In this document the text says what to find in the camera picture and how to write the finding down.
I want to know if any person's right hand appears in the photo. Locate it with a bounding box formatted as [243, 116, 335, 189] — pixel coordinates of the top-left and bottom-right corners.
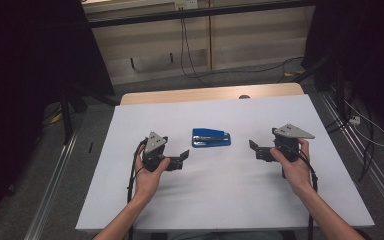
[269, 138, 314, 198]

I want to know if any black horizontal bar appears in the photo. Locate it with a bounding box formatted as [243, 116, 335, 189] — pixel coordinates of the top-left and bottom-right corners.
[88, 0, 316, 29]

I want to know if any black cable bundle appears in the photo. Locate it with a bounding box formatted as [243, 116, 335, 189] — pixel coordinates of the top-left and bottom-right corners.
[324, 99, 376, 185]

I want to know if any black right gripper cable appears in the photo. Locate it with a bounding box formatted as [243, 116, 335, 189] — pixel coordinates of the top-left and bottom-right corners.
[290, 147, 320, 240]

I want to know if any aluminium floor rail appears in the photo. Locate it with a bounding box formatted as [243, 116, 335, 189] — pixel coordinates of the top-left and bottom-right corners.
[318, 90, 384, 228]
[23, 130, 80, 240]

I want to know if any black curtain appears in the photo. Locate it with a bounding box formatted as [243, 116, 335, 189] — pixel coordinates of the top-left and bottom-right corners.
[301, 0, 384, 141]
[0, 0, 115, 233]

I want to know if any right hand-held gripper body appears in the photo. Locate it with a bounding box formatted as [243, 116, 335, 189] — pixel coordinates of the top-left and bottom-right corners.
[271, 123, 316, 180]

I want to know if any person's left hand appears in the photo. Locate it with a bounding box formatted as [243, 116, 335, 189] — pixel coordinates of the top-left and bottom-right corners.
[133, 143, 172, 202]

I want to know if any blue stapler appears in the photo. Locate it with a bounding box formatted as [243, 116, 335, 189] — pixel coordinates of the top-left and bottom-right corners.
[191, 127, 232, 149]

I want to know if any white board cover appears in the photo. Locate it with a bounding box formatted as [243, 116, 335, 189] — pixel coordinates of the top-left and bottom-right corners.
[74, 94, 376, 233]

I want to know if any yellow floor tape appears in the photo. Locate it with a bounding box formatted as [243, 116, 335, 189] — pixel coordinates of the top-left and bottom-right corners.
[48, 111, 63, 125]

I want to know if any black hanging cable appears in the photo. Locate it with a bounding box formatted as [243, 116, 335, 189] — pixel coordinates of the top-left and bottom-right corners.
[179, 8, 211, 86]

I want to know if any white cable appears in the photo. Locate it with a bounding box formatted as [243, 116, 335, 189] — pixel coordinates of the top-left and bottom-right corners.
[343, 99, 384, 148]

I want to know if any beige cabinet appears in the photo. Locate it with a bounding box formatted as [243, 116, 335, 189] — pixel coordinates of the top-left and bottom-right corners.
[82, 0, 316, 86]

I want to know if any black floor cable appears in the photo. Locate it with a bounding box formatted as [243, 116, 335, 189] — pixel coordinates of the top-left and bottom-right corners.
[193, 55, 305, 84]

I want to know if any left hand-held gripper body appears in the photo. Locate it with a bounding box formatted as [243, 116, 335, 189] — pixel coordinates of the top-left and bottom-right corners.
[141, 131, 172, 173]

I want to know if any black metal stand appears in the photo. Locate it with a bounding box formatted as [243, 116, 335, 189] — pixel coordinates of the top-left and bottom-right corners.
[291, 53, 348, 125]
[58, 82, 121, 146]

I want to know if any white wall socket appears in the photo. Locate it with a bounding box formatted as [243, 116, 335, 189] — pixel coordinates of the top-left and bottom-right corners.
[174, 0, 199, 10]

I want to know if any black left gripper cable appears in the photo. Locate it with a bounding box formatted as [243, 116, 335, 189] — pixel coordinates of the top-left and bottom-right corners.
[126, 137, 148, 240]

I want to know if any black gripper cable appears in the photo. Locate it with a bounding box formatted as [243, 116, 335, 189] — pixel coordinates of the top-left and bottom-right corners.
[290, 147, 320, 240]
[126, 137, 148, 240]

